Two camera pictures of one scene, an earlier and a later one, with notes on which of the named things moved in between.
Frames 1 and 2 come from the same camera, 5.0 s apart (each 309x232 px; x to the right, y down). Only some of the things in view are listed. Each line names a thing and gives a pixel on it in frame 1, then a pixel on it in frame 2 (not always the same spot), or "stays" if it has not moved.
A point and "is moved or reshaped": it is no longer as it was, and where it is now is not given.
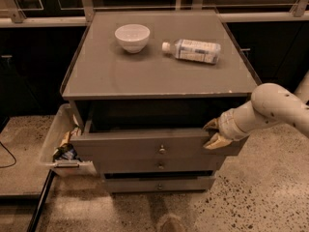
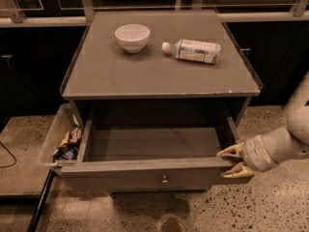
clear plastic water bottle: (195, 50) stays
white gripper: (227, 124) -> (253, 153)
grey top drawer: (148, 143) is moved or reshaped
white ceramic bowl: (133, 38) stays
